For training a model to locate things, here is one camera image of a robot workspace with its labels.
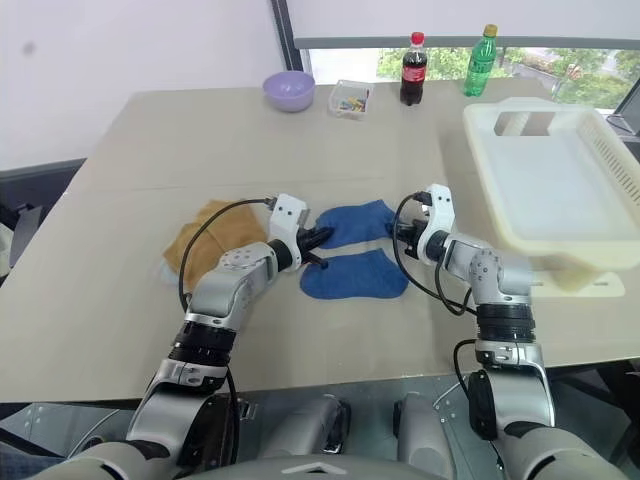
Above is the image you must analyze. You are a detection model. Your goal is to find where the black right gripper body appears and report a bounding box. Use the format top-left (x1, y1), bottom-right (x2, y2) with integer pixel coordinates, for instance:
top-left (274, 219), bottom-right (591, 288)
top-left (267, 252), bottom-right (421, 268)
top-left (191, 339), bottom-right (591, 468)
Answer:
top-left (394, 205), bottom-right (432, 261)

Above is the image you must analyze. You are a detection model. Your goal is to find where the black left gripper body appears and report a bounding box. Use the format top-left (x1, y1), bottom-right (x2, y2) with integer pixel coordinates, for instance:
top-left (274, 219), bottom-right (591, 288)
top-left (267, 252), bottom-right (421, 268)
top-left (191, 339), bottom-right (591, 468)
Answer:
top-left (293, 225), bottom-right (321, 267)

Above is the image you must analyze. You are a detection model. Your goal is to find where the blue sock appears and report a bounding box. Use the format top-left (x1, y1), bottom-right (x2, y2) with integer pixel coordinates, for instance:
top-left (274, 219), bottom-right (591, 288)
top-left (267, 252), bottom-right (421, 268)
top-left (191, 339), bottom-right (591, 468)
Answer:
top-left (299, 249), bottom-right (410, 302)
top-left (316, 198), bottom-right (399, 251)

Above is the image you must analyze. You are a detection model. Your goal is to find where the tan brown sock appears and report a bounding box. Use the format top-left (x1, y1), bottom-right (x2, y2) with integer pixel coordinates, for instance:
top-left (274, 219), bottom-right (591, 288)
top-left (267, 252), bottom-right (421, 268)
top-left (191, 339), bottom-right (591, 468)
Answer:
top-left (162, 222), bottom-right (269, 291)
top-left (192, 198), bottom-right (266, 241)

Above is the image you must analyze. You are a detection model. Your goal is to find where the cream plastic basket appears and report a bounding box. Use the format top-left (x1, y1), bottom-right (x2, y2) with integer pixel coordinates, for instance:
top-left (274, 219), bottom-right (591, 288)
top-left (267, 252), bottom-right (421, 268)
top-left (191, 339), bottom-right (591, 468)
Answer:
top-left (462, 97), bottom-right (640, 300)

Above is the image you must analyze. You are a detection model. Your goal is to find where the clear box of coloured clips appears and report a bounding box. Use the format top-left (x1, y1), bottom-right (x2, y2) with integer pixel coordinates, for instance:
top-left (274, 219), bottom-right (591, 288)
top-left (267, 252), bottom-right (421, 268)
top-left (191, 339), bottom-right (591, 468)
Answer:
top-left (327, 78), bottom-right (376, 121)

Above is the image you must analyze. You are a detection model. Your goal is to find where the purple bowl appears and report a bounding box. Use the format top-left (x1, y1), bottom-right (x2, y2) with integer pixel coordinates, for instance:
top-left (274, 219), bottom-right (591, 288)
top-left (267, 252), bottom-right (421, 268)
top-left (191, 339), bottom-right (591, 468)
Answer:
top-left (262, 70), bottom-right (316, 114)

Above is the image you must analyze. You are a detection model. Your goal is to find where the cola bottle red cap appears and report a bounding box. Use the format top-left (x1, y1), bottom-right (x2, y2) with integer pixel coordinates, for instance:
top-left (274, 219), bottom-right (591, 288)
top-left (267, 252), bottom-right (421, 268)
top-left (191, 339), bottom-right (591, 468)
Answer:
top-left (398, 31), bottom-right (429, 108)

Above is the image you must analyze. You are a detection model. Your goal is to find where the grey rounded robot leg housing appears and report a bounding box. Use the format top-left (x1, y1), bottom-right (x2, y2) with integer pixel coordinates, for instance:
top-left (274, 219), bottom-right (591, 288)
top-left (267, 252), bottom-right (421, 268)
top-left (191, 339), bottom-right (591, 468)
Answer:
top-left (259, 393), bottom-right (354, 459)
top-left (392, 392), bottom-right (481, 469)

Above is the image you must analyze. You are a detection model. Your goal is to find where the green bottle yellow cap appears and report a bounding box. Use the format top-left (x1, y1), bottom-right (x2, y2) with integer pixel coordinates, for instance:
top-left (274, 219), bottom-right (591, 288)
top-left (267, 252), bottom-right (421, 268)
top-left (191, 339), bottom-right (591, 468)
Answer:
top-left (461, 24), bottom-right (501, 98)

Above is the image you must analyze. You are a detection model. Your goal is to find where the grey robot torso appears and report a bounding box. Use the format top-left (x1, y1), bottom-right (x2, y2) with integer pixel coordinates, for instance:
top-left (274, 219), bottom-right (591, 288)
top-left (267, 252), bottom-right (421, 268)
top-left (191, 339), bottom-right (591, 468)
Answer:
top-left (29, 422), bottom-right (629, 480)

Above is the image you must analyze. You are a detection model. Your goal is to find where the white roller blind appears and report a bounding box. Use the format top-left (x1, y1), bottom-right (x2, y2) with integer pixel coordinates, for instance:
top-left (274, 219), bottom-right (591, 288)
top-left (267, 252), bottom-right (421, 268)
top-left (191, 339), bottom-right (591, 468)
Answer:
top-left (288, 0), bottom-right (640, 51)

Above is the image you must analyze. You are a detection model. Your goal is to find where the dark grey chair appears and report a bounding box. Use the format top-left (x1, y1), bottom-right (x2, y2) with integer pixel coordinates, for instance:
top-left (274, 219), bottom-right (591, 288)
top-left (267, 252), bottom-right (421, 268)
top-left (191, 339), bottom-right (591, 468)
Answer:
top-left (0, 157), bottom-right (89, 281)

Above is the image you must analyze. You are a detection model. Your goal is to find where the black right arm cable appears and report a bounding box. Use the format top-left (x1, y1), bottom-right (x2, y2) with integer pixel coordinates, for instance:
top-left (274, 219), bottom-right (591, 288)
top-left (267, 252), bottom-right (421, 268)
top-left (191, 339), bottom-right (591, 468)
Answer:
top-left (392, 191), bottom-right (479, 317)

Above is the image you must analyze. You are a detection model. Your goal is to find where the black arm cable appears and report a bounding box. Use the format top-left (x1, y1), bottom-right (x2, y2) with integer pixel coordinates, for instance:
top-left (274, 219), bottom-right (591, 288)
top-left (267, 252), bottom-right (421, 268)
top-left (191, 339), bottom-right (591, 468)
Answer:
top-left (392, 191), bottom-right (479, 317)
top-left (177, 197), bottom-right (277, 309)

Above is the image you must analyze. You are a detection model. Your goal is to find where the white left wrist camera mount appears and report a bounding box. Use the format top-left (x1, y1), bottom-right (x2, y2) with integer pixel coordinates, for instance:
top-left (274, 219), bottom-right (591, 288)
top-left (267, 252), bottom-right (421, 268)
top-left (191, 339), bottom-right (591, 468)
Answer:
top-left (267, 192), bottom-right (312, 251)

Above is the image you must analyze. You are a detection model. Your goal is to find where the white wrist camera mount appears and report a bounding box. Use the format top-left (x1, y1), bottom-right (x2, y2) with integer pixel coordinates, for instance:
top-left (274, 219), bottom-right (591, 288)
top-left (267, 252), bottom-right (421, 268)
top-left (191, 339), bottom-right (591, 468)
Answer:
top-left (415, 183), bottom-right (457, 264)
top-left (267, 192), bottom-right (312, 251)

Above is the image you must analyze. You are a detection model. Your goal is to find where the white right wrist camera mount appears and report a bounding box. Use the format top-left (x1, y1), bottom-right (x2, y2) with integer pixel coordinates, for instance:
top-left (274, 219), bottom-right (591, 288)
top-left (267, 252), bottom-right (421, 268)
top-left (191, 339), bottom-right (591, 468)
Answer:
top-left (415, 183), bottom-right (457, 264)

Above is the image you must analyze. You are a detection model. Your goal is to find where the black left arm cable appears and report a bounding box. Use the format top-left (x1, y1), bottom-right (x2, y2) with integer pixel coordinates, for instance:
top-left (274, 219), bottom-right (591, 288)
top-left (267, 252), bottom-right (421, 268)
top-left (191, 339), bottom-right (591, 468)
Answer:
top-left (177, 197), bottom-right (277, 309)

